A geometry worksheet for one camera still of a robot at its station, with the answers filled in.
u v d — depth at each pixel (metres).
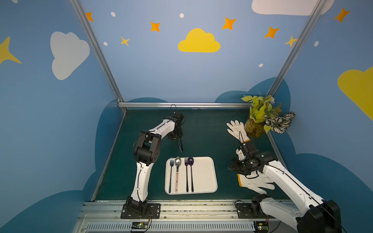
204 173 0.86
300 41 0.81
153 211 0.76
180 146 1.01
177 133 0.90
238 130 1.08
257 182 0.84
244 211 0.74
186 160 0.93
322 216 0.39
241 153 0.69
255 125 1.02
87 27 0.75
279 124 0.85
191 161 0.91
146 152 0.59
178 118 0.87
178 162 0.91
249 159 0.61
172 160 0.93
